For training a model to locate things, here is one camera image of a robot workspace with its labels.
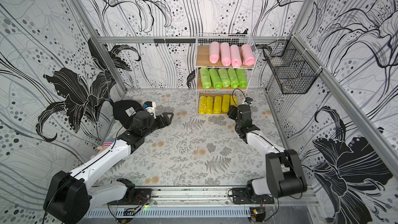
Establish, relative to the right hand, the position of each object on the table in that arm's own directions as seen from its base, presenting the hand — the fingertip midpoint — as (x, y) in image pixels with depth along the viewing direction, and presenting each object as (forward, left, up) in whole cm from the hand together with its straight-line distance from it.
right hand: (236, 106), depth 90 cm
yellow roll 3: (+13, 0, -11) cm, 17 cm away
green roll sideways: (+10, -3, +14) cm, 17 cm away
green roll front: (+7, +2, +13) cm, 15 cm away
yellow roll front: (+8, +11, -10) cm, 17 cm away
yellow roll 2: (+11, +5, -11) cm, 16 cm away
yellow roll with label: (+8, +20, -8) cm, 23 cm away
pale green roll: (+10, +7, +14) cm, 19 cm away
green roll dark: (+9, +12, +13) cm, 20 cm away
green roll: (+10, +18, +13) cm, 24 cm away
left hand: (-10, +37, +3) cm, 39 cm away
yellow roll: (+9, +16, -10) cm, 21 cm away
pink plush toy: (-20, +73, -6) cm, 76 cm away
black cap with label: (+2, +72, -7) cm, 72 cm away
